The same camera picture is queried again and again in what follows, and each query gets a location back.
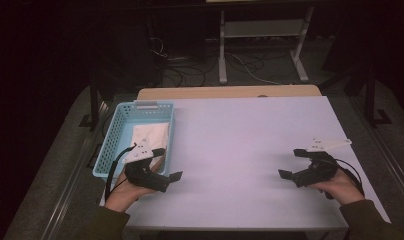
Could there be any cream baby bodysuit brown trim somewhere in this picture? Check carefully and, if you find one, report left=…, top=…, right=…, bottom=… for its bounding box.
left=129, top=122, right=171, bottom=169

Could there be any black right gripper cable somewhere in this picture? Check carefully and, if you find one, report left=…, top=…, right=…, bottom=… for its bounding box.
left=334, top=159, right=364, bottom=198

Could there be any white floor cable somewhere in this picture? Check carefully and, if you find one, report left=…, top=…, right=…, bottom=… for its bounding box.
left=228, top=53, right=281, bottom=86

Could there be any tangle of black floor cables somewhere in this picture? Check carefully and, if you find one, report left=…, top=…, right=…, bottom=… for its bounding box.
left=149, top=36, right=221, bottom=88

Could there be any light blue plastic basket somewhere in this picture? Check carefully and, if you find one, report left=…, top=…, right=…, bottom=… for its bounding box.
left=92, top=100, right=175, bottom=185

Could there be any person's left hand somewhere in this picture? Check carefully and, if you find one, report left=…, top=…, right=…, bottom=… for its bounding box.
left=103, top=156, right=164, bottom=214

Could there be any black metal stand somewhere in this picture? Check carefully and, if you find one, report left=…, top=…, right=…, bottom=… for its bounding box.
left=79, top=76, right=103, bottom=132
left=364, top=64, right=393, bottom=128

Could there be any metal floor rail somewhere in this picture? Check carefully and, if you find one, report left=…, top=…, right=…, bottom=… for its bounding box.
left=39, top=99, right=108, bottom=240
left=351, top=98, right=404, bottom=201

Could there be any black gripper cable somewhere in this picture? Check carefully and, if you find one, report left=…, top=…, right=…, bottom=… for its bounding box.
left=334, top=159, right=364, bottom=198
left=104, top=143, right=138, bottom=201

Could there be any person's right hand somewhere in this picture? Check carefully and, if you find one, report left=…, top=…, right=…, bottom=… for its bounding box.
left=309, top=168, right=366, bottom=205

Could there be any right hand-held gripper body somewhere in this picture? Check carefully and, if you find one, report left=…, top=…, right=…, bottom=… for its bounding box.
left=291, top=137, right=353, bottom=189

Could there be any white metal desk frame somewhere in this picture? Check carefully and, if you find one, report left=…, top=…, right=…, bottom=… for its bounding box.
left=218, top=5, right=315, bottom=85

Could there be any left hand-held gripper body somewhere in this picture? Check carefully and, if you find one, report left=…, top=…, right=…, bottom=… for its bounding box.
left=122, top=137, right=173, bottom=194

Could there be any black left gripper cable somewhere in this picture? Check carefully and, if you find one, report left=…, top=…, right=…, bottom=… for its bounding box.
left=104, top=143, right=138, bottom=201

